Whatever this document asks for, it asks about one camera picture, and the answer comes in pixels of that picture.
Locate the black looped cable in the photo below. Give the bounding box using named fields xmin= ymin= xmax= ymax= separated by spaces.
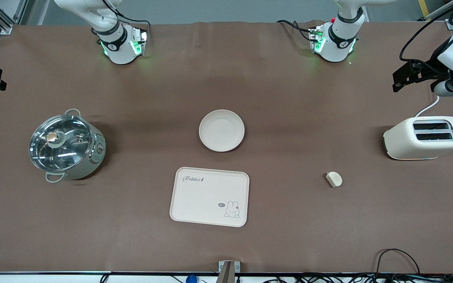
xmin=375 ymin=248 xmax=421 ymax=276

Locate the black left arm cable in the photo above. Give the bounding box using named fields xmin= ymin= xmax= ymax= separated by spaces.
xmin=399 ymin=4 xmax=453 ymax=62

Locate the small white bun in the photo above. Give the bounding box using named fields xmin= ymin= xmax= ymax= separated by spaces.
xmin=326 ymin=171 xmax=343 ymax=188

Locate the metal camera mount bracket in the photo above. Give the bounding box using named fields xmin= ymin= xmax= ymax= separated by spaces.
xmin=218 ymin=260 xmax=241 ymax=283

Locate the cream rabbit print tray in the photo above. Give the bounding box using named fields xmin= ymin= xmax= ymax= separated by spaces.
xmin=169 ymin=167 xmax=250 ymax=228

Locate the cream two-slot toaster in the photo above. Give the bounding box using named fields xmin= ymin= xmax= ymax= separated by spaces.
xmin=383 ymin=116 xmax=453 ymax=161

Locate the green electric cooking pot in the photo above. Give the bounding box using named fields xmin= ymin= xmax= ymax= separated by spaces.
xmin=29 ymin=108 xmax=107 ymax=184

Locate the white toaster power cable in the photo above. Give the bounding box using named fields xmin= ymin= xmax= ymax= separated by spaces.
xmin=414 ymin=96 xmax=440 ymax=118

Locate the glass pot lid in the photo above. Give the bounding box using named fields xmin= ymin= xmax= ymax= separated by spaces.
xmin=29 ymin=114 xmax=93 ymax=173

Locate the black cable bundle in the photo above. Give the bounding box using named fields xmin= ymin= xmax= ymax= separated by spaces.
xmin=289 ymin=273 xmax=453 ymax=283

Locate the round cream plate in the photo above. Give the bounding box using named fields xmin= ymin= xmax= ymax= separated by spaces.
xmin=199 ymin=109 xmax=245 ymax=153

